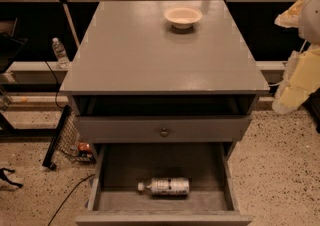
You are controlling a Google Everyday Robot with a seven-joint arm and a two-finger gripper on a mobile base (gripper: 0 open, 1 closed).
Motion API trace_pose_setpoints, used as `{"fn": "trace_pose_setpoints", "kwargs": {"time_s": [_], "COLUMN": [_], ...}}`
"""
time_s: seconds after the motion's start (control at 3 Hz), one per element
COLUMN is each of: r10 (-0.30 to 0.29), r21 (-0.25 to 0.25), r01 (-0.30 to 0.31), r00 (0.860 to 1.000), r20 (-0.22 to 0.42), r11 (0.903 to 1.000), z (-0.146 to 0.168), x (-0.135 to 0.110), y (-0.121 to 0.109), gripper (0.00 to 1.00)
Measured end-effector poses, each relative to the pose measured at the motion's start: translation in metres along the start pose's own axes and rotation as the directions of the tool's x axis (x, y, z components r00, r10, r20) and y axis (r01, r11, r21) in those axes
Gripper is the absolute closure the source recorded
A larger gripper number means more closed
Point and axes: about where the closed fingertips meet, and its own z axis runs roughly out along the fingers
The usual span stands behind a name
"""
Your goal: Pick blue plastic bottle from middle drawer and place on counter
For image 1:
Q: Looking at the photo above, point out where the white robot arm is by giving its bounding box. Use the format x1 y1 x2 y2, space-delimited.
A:
272 0 320 114

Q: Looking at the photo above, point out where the black wire mesh rack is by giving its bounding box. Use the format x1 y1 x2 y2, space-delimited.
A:
42 105 95 170

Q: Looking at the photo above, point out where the grey wooden drawer cabinet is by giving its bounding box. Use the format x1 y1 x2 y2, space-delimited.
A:
59 0 270 226

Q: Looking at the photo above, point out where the round metal drawer knob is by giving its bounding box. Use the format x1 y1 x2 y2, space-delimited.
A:
160 128 169 138

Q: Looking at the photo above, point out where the open grey middle drawer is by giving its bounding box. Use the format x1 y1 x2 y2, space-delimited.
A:
76 143 252 226

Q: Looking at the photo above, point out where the black object on floor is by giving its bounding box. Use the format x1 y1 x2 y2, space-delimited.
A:
0 167 24 190

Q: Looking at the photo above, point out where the clear water bottle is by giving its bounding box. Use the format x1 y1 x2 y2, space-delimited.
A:
52 38 70 69

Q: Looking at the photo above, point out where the plastic tea bottle white cap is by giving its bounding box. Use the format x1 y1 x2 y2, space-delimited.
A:
137 177 190 196

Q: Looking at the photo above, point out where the white paper bowl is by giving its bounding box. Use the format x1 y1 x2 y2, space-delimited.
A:
164 7 202 29

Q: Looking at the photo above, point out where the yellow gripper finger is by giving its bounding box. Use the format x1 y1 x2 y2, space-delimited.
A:
272 45 320 114
274 0 304 28

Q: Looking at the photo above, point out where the closed grey top drawer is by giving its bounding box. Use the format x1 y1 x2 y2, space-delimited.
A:
74 116 251 143

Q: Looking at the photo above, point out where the black floor cable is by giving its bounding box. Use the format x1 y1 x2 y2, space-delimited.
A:
46 173 96 226

